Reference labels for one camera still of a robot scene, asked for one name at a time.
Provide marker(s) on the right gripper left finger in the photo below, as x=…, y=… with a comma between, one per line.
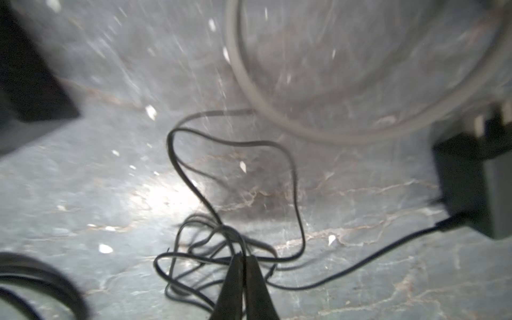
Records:
x=229, y=305

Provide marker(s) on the black ribbed network switch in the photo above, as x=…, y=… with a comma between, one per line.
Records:
x=33, y=102

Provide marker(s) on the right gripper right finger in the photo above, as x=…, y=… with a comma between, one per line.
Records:
x=258, y=302

